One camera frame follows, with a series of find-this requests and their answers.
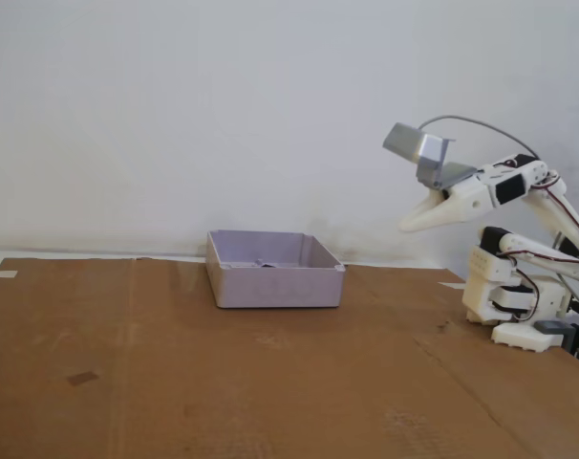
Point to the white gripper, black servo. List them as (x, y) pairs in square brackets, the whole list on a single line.
[(461, 205)]

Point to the pale lilac plastic box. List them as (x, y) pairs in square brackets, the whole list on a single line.
[(270, 289)]

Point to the silver webcam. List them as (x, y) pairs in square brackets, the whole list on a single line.
[(411, 143)]

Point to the grey table clamp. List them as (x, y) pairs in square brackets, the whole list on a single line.
[(552, 327)]

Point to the brown cardboard sheet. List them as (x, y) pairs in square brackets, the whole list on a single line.
[(127, 358)]

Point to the brown tape patch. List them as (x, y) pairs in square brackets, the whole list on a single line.
[(81, 378)]

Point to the white tape strip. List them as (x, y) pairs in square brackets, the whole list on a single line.
[(5, 275)]

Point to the grey webcam mount bracket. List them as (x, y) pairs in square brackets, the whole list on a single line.
[(459, 171)]

